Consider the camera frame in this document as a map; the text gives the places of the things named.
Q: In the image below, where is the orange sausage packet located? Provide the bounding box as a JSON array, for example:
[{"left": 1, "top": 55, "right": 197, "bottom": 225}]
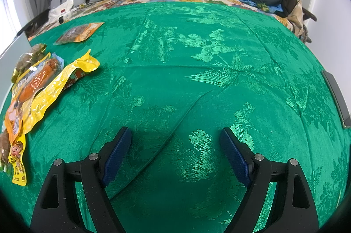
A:
[{"left": 4, "top": 56, "right": 65, "bottom": 140}]

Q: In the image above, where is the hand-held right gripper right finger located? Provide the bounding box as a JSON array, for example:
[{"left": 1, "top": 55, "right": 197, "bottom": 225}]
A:
[{"left": 220, "top": 127, "right": 320, "bottom": 233}]

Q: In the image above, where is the dark chair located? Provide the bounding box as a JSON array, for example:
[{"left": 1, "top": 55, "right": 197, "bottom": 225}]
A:
[{"left": 295, "top": 7, "right": 319, "bottom": 44}]

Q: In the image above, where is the long yellow snack packet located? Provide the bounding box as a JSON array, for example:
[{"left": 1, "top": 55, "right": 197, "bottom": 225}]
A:
[{"left": 20, "top": 49, "right": 100, "bottom": 137}]

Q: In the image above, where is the dark grey panel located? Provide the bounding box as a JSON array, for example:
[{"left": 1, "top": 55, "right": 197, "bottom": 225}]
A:
[{"left": 320, "top": 70, "right": 351, "bottom": 129}]

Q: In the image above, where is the yellow-bordered sausage packet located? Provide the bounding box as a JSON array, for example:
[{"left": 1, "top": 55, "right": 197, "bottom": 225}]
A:
[{"left": 0, "top": 127, "right": 29, "bottom": 185}]

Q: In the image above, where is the gold snack packet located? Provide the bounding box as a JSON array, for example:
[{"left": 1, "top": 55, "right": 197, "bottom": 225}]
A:
[{"left": 11, "top": 43, "right": 48, "bottom": 84}]

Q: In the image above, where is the white plastic bag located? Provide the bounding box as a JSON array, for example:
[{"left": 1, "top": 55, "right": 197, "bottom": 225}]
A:
[{"left": 48, "top": 0, "right": 75, "bottom": 23}]

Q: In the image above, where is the orange-brown snack packet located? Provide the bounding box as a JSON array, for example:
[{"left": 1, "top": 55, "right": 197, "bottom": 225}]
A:
[{"left": 53, "top": 22, "right": 106, "bottom": 46}]

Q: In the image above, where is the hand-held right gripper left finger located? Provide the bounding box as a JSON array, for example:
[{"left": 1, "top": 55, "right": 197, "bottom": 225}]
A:
[{"left": 30, "top": 127, "right": 133, "bottom": 233}]

